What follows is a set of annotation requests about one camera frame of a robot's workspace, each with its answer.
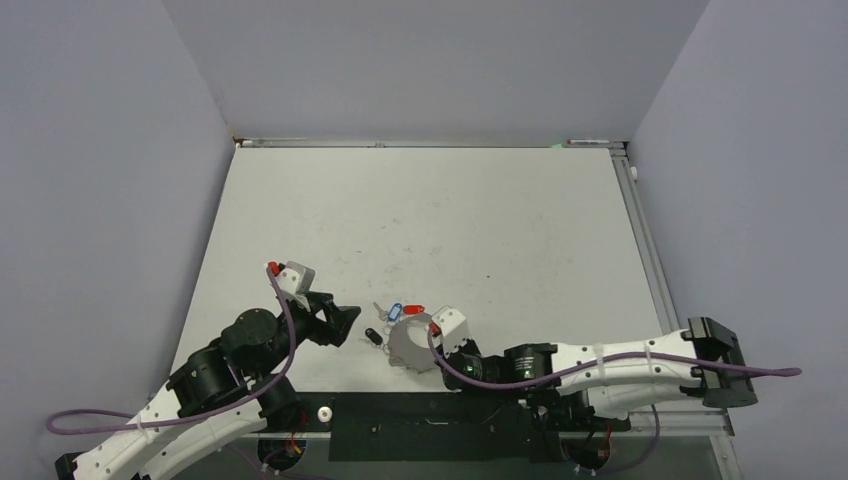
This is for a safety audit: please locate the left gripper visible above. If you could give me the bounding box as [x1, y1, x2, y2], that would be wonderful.
[251, 290, 359, 379]

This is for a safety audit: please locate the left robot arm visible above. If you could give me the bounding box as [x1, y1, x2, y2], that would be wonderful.
[55, 292, 361, 479]

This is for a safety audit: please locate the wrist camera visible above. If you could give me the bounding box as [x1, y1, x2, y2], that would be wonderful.
[271, 261, 315, 312]
[431, 306, 471, 357]

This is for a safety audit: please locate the small key with black tag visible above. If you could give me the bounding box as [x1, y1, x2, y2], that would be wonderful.
[361, 328, 388, 353]

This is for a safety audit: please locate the front aluminium rail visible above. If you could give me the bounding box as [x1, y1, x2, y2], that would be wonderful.
[135, 390, 735, 440]

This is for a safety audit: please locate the purple cable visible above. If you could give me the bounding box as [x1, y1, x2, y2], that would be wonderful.
[44, 264, 333, 480]
[427, 331, 803, 478]

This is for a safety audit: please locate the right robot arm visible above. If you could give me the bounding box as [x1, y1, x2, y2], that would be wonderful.
[427, 310, 758, 428]

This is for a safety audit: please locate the aluminium rail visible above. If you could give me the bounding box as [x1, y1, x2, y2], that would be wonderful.
[598, 144, 694, 355]
[135, 390, 735, 440]
[233, 138, 627, 150]

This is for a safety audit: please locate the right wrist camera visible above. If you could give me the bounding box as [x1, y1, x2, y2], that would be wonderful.
[431, 306, 471, 357]

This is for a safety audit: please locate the back aluminium rail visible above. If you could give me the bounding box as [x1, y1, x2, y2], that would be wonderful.
[233, 138, 627, 150]

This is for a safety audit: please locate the blue key tag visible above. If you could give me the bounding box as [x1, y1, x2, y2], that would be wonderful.
[386, 303, 403, 324]

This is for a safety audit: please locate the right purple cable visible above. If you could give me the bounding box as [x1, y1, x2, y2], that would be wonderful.
[427, 331, 803, 478]

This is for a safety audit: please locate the silver key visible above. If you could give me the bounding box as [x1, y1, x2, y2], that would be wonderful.
[373, 302, 388, 322]

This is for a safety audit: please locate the right aluminium rail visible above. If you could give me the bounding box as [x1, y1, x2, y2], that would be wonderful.
[598, 144, 694, 355]

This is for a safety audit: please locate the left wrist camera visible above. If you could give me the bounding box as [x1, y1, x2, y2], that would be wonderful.
[271, 261, 315, 312]

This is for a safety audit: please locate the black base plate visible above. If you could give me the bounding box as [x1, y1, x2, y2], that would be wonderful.
[256, 409, 618, 470]

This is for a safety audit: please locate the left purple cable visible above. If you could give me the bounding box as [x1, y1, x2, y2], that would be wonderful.
[44, 264, 333, 480]

